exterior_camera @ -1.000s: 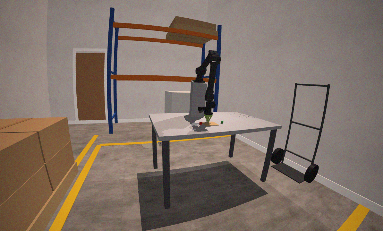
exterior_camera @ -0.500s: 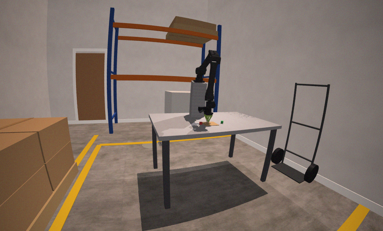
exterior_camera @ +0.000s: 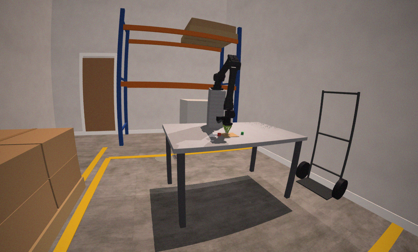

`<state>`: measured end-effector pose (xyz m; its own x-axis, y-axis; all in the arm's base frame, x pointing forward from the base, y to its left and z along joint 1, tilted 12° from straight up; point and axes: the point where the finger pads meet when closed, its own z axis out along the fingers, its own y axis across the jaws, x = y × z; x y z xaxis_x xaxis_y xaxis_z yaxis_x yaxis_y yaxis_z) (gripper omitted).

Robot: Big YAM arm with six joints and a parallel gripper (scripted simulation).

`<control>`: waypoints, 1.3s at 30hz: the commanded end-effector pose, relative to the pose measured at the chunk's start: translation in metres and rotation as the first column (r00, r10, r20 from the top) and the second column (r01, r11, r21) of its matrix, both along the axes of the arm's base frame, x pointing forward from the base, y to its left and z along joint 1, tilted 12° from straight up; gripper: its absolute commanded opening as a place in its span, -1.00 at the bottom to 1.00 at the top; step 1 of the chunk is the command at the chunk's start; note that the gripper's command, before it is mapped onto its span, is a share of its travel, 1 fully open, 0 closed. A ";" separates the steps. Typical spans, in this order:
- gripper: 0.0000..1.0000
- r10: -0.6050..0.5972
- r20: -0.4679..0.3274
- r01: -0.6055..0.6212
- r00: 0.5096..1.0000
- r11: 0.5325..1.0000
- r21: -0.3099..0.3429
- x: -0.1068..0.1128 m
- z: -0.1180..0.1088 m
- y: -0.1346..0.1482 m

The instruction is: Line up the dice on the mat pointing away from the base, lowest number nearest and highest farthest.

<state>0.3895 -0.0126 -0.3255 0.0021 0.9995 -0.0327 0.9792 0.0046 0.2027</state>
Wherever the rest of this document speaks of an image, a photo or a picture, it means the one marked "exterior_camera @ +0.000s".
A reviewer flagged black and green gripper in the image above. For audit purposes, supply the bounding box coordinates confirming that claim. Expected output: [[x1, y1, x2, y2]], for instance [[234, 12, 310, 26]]
[[222, 118, 233, 133]]

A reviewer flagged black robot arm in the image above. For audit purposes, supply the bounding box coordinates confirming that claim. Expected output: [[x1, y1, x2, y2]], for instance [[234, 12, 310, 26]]
[[211, 54, 241, 123]]

